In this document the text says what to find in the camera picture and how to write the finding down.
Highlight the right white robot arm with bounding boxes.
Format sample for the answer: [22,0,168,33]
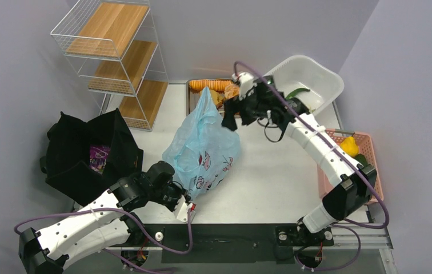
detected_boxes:
[222,72,377,245]

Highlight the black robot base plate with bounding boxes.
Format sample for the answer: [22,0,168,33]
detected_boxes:
[112,223,334,264]

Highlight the purple cable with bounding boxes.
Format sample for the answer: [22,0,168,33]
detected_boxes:
[233,61,390,272]
[14,205,195,274]

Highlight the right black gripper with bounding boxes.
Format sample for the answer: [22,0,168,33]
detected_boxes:
[224,87,270,130]

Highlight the dark green avocado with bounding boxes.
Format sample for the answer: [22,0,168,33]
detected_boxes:
[354,154,369,167]

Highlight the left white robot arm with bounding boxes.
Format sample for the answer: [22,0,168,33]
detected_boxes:
[14,161,195,273]

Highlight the green chili pepper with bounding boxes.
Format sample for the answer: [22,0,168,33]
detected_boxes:
[285,87,310,100]

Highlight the yellow pear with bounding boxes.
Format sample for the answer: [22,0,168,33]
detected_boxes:
[339,136,359,158]

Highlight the white plastic basin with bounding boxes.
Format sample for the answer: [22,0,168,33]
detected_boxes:
[266,55,345,115]

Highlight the pink plastic basket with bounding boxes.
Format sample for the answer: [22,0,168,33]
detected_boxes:
[317,128,378,198]

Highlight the brown bread slice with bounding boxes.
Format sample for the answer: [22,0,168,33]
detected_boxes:
[210,90,225,108]

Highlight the steel tray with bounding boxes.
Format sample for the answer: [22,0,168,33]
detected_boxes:
[185,78,231,116]

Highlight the purple snack packet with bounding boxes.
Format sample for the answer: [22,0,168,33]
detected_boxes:
[89,145,110,174]

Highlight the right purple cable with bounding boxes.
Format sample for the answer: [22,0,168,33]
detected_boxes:
[233,61,390,272]

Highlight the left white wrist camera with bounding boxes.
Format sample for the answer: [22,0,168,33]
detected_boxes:
[173,196,196,223]

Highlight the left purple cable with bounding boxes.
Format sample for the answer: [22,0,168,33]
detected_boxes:
[14,205,195,274]

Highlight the blue printed plastic bag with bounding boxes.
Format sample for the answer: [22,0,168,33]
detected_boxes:
[162,87,241,200]

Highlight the row of orange crackers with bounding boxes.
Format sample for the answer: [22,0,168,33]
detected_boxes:
[189,79,233,92]

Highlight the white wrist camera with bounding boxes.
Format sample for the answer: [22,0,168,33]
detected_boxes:
[232,72,257,100]
[173,196,196,223]

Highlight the white wire wooden shelf rack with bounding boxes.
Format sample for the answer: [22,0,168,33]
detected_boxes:
[51,1,169,131]

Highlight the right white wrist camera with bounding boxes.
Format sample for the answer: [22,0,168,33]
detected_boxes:
[232,72,257,100]

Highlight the black fabric tote bag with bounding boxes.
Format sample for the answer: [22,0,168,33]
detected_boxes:
[40,110,143,206]

